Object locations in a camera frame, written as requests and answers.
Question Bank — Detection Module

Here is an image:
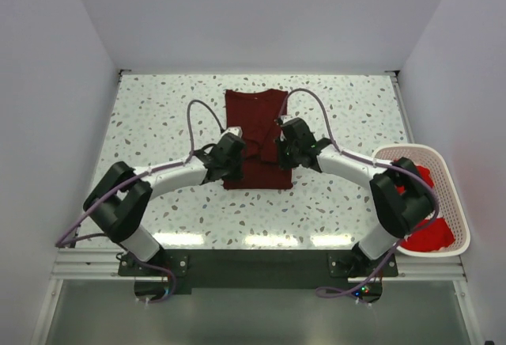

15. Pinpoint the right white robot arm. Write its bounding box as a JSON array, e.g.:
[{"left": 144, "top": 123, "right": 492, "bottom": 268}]
[{"left": 276, "top": 118, "right": 440, "bottom": 276}]

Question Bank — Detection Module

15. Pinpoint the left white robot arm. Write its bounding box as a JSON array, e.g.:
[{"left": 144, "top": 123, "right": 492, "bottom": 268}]
[{"left": 83, "top": 127, "right": 246, "bottom": 275}]

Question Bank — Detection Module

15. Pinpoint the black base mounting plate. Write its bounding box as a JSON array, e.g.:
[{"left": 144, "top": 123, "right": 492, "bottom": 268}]
[{"left": 116, "top": 248, "right": 398, "bottom": 294}]

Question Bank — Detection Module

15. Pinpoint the dark red t-shirt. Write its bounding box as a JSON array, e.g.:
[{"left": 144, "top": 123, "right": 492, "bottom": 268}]
[{"left": 224, "top": 89, "right": 293, "bottom": 190}]

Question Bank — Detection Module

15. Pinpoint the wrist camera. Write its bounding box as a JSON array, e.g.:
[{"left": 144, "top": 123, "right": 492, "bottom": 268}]
[
  {"left": 225, "top": 127, "right": 243, "bottom": 138},
  {"left": 278, "top": 115, "right": 294, "bottom": 124}
]

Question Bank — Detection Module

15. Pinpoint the bright red t-shirt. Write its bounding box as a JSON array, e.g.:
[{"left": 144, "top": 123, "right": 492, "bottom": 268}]
[{"left": 391, "top": 162, "right": 455, "bottom": 253}]

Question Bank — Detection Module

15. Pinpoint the white plastic laundry basket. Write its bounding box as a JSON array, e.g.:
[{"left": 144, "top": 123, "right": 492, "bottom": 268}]
[{"left": 372, "top": 143, "right": 471, "bottom": 258}]

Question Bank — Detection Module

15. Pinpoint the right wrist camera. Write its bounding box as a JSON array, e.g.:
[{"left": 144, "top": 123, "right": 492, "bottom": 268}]
[{"left": 278, "top": 115, "right": 294, "bottom": 124}]

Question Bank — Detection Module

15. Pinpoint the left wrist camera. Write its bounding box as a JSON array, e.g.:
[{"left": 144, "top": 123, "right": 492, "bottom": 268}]
[{"left": 225, "top": 127, "right": 243, "bottom": 138}]

